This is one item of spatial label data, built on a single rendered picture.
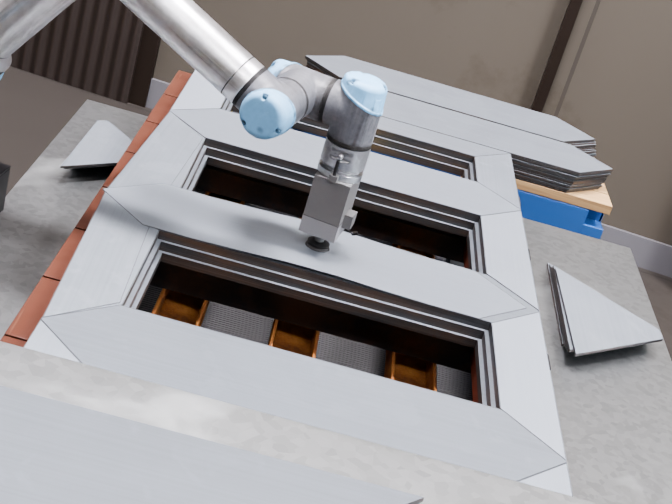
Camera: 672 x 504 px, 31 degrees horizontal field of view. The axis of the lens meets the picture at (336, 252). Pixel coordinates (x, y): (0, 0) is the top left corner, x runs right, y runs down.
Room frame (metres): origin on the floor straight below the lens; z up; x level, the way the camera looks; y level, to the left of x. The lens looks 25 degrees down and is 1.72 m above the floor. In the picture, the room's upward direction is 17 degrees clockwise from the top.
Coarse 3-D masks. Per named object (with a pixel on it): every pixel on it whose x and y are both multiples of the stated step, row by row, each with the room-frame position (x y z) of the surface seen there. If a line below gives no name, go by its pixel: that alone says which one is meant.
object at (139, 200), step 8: (152, 184) 1.89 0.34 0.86; (160, 184) 1.90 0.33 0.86; (128, 192) 1.83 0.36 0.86; (136, 192) 1.84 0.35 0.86; (144, 192) 1.85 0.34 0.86; (152, 192) 1.86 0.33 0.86; (160, 192) 1.87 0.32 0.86; (120, 200) 1.80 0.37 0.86; (128, 200) 1.80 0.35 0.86; (136, 200) 1.81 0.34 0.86; (144, 200) 1.82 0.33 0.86; (152, 200) 1.83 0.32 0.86; (128, 208) 1.78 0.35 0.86; (136, 208) 1.78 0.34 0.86; (144, 208) 1.79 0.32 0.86; (136, 216) 1.76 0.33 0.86; (144, 216) 1.76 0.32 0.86
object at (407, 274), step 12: (396, 252) 1.92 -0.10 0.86; (408, 252) 1.94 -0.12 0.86; (396, 264) 1.87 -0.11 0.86; (408, 264) 1.89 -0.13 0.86; (420, 264) 1.90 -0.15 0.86; (396, 276) 1.83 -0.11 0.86; (408, 276) 1.84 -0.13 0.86; (420, 276) 1.86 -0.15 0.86; (384, 288) 1.77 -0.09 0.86; (396, 288) 1.78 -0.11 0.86; (408, 288) 1.80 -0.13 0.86; (420, 288) 1.81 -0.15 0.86; (420, 300) 1.77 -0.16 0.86
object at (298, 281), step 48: (384, 144) 2.53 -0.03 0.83; (384, 192) 2.20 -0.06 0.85; (144, 240) 1.69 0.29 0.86; (192, 240) 1.74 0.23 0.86; (480, 240) 2.12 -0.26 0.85; (144, 288) 1.59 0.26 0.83; (288, 288) 1.74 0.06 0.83; (336, 288) 1.75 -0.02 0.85; (432, 336) 1.75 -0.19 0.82; (480, 336) 1.76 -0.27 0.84; (480, 384) 1.62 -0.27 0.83
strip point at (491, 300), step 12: (480, 276) 1.93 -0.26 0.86; (480, 288) 1.88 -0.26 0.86; (492, 288) 1.90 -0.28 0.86; (480, 300) 1.83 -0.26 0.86; (492, 300) 1.85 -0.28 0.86; (504, 300) 1.86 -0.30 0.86; (516, 300) 1.88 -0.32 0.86; (480, 312) 1.79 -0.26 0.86; (492, 312) 1.80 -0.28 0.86; (504, 312) 1.82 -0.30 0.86
